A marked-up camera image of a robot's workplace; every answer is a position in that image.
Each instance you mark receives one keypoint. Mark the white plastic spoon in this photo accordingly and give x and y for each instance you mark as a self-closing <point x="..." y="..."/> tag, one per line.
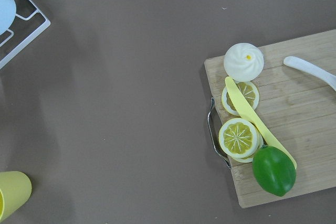
<point x="307" y="67"/>

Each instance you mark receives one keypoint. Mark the yellow plastic knife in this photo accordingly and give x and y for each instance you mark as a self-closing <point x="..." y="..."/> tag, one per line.
<point x="248" y="113"/>

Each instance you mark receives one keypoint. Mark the yellow lemon slice front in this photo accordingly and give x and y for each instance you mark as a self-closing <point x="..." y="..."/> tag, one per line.
<point x="240" y="140"/>

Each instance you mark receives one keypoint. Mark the yellow lemon slice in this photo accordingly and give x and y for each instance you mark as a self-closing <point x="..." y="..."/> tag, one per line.
<point x="248" y="90"/>
<point x="240" y="140"/>

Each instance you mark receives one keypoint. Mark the white toy bun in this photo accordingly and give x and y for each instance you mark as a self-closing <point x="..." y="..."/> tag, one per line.
<point x="243" y="62"/>

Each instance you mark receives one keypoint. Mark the yellow lemon slice back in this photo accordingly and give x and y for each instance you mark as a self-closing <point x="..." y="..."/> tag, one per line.
<point x="248" y="90"/>

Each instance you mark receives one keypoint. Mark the green toy lime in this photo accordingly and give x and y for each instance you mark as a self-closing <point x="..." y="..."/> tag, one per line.
<point x="273" y="170"/>

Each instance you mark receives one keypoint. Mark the wooden cutting board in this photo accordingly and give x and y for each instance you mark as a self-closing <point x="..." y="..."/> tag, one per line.
<point x="299" y="109"/>

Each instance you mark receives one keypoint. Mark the yellow plastic cup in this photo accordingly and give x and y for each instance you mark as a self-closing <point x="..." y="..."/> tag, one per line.
<point x="16" y="189"/>

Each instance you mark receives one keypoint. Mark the blue cup on rack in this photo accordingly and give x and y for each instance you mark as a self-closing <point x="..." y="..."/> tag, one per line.
<point x="8" y="13"/>

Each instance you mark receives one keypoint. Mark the metal board handle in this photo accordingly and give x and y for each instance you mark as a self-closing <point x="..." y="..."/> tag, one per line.
<point x="212" y="133"/>

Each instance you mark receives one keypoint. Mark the white wire cup rack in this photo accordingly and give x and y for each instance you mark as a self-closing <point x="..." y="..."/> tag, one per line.
<point x="28" y="23"/>

